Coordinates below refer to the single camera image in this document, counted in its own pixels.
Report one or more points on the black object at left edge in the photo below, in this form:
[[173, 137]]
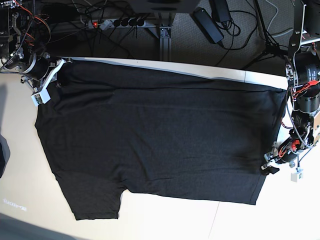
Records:
[[4, 154]]

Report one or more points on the grey base plate at top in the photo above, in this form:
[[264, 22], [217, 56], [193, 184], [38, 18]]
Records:
[[163, 6]]

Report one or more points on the power strip with red switch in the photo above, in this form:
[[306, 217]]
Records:
[[111, 23]]

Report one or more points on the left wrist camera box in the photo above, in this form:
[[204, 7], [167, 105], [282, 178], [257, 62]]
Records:
[[297, 176]]

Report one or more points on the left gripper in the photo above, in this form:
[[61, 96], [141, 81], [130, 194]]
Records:
[[284, 153]]

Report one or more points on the black power adapter brick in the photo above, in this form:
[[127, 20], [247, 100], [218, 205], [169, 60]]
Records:
[[207, 26]]

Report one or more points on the dark grey T-shirt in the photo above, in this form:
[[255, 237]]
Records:
[[115, 128]]

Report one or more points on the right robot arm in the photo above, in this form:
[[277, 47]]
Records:
[[24, 37]]

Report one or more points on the aluminium frame post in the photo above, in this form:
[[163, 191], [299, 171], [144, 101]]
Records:
[[165, 35]]

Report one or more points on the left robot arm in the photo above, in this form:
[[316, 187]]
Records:
[[302, 97]]

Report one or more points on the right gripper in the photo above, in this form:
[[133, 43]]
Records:
[[37, 68]]

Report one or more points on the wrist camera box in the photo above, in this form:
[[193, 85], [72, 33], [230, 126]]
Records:
[[297, 176], [41, 97]]

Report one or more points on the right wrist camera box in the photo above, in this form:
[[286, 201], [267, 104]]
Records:
[[41, 97]]

